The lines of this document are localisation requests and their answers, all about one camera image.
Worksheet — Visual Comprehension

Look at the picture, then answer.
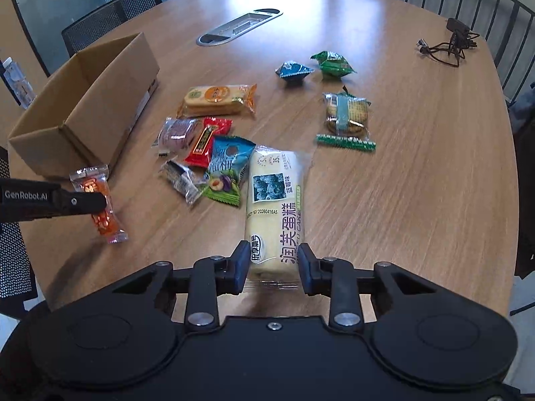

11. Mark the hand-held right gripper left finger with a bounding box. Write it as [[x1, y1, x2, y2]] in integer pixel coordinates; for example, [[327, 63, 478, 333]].
[[113, 240, 252, 332]]

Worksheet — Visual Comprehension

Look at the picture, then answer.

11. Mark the clear dark snack packet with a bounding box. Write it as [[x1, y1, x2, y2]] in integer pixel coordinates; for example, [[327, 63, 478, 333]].
[[159, 159, 210, 205]]

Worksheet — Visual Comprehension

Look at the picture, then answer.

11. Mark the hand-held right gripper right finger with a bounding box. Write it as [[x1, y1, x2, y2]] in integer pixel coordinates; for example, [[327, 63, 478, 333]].
[[298, 243, 423, 331]]

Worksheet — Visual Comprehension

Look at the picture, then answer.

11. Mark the oval metal cable tray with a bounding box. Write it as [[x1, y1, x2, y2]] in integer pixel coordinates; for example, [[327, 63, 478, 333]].
[[196, 8, 284, 46]]

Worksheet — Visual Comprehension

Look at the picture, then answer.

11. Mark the purple snack packet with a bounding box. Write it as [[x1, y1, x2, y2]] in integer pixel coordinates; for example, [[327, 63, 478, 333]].
[[151, 117, 200, 156]]

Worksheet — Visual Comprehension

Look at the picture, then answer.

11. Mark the long cream cake packet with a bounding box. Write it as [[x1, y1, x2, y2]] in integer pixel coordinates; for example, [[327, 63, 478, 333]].
[[243, 144, 312, 291]]

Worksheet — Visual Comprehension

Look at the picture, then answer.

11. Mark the clear orange snack packet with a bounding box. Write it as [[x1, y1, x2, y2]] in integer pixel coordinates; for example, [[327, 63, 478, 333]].
[[69, 164, 128, 244]]

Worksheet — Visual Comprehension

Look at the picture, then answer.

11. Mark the black cable with plug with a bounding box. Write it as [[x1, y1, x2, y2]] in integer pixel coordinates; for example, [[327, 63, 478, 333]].
[[417, 17, 481, 68]]

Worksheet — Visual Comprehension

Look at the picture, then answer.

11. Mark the blue and green snack packet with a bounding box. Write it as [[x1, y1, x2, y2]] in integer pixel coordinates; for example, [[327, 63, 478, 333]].
[[202, 135, 256, 209]]

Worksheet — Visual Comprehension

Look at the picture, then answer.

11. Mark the small green snack packet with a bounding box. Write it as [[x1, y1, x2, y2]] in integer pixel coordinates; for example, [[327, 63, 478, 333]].
[[310, 50, 358, 79]]

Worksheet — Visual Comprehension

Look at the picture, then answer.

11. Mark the green-edged cracker packet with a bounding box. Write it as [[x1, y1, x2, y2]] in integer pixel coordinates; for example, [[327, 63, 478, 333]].
[[315, 90, 377, 151]]

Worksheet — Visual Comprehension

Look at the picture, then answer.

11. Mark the small blue snack packet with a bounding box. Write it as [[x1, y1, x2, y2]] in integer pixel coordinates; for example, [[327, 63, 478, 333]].
[[275, 61, 315, 87]]

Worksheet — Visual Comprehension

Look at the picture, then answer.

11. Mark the red snack packet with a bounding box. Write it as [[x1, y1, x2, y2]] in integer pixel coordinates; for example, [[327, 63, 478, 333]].
[[184, 117, 233, 169]]

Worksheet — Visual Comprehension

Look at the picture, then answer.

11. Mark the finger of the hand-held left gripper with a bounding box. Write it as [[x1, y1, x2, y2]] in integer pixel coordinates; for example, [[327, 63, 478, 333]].
[[58, 190, 108, 218]]

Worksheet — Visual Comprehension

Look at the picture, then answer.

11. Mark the brown cardboard box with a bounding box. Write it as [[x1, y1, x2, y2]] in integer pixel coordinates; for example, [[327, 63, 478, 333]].
[[7, 32, 160, 181]]

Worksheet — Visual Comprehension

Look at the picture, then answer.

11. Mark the orange biscuit packet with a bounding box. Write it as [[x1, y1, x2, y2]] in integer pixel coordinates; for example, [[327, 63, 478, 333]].
[[176, 84, 257, 118]]

